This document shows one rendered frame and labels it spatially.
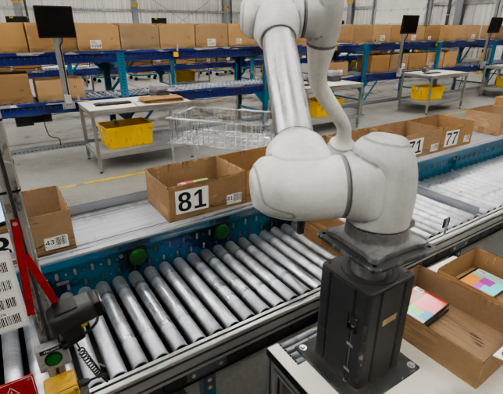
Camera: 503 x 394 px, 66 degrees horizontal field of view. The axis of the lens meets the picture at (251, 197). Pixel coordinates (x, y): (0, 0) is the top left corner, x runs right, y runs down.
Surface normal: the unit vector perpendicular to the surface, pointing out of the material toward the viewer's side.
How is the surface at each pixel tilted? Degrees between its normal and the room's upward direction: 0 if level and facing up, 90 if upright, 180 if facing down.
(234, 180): 90
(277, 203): 97
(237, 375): 0
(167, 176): 90
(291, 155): 34
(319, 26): 110
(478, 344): 1
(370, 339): 90
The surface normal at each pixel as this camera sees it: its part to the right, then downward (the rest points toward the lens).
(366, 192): 0.03, 0.25
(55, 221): 0.56, 0.33
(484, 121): -0.84, 0.23
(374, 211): -0.03, 0.50
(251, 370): 0.00, -0.92
